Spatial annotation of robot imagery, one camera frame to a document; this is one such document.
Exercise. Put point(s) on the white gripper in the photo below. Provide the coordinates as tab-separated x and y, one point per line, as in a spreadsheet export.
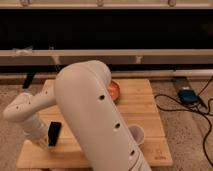
35	130

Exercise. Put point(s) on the black eraser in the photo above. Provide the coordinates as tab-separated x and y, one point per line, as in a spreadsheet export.
53	132

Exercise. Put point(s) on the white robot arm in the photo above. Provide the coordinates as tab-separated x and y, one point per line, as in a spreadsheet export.
80	91

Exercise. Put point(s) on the white cup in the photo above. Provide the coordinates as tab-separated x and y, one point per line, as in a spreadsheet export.
137	133

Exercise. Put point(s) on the blue power adapter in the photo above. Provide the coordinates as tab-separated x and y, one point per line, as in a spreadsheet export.
188	97

